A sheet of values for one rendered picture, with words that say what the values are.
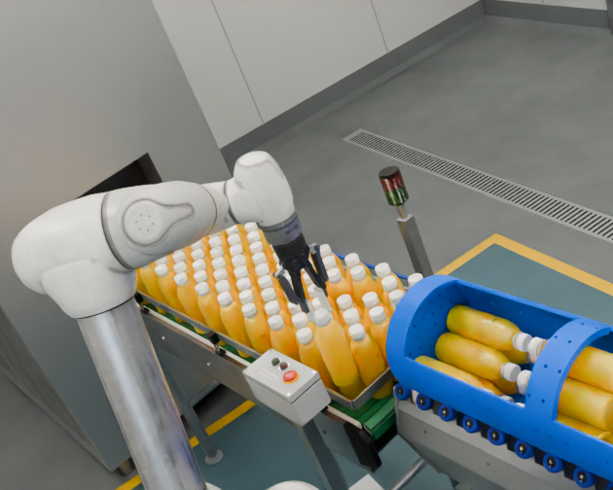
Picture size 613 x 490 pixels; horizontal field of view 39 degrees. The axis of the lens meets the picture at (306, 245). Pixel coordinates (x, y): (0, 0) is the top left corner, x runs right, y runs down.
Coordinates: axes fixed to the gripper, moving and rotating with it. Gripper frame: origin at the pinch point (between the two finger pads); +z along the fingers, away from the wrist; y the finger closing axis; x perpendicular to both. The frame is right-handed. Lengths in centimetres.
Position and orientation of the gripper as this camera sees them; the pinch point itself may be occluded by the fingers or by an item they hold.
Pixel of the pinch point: (316, 304)
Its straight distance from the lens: 208.2
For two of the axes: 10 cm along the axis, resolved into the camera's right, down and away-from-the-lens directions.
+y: 7.2, -5.6, 4.2
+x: -6.0, -2.0, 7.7
